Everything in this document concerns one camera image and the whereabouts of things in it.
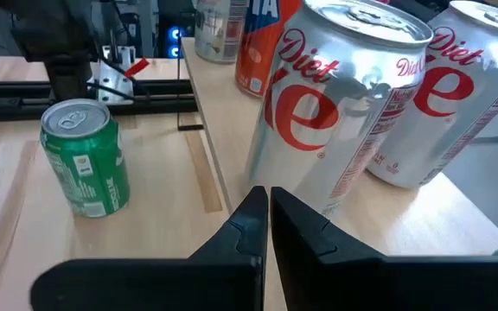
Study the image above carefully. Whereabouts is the silver Diet Coke can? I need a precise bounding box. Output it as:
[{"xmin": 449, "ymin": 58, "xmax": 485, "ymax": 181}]
[
  {"xmin": 246, "ymin": 0, "xmax": 434, "ymax": 217},
  {"xmin": 366, "ymin": 0, "xmax": 498, "ymax": 190}
]

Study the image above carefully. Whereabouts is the red Fanta strawberry can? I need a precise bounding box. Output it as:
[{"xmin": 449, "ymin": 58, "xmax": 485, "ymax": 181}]
[{"xmin": 234, "ymin": 0, "xmax": 304, "ymax": 98}]

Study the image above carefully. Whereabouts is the white orange Celsius can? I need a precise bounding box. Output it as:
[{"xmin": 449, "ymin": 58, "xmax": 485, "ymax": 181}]
[{"xmin": 194, "ymin": 0, "xmax": 250, "ymax": 65}]

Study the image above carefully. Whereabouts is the black device blue light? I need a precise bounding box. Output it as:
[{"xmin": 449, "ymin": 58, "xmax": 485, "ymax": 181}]
[{"xmin": 156, "ymin": 0, "xmax": 196, "ymax": 60}]

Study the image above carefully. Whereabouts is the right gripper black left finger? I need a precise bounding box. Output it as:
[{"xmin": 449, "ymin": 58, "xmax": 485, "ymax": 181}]
[{"xmin": 29, "ymin": 185, "xmax": 270, "ymax": 311}]

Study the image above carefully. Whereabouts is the silver metal bracket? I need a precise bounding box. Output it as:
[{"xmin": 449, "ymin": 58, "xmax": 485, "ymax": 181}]
[{"xmin": 86, "ymin": 45, "xmax": 136, "ymax": 107}]

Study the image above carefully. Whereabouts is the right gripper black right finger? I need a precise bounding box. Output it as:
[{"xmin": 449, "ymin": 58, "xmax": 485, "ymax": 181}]
[{"xmin": 270, "ymin": 186, "xmax": 498, "ymax": 311}]

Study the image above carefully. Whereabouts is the red cable tag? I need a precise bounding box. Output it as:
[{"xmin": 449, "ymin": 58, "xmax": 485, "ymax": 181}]
[{"xmin": 123, "ymin": 58, "xmax": 150, "ymax": 79}]

